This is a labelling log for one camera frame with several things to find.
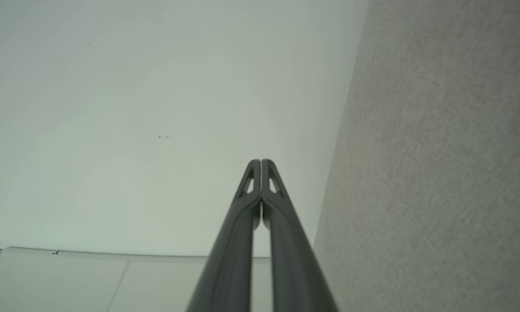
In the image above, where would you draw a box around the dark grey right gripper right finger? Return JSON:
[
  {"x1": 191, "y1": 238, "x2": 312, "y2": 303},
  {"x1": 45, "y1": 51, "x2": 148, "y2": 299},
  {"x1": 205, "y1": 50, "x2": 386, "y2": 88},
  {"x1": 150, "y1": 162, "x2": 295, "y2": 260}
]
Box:
[{"x1": 261, "y1": 159, "x2": 339, "y2": 312}]

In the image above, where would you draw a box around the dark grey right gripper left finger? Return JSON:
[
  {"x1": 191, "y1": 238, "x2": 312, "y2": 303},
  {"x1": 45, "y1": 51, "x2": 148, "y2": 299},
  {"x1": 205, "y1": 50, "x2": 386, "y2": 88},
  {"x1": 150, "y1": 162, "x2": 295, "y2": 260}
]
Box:
[{"x1": 186, "y1": 159, "x2": 261, "y2": 312}]

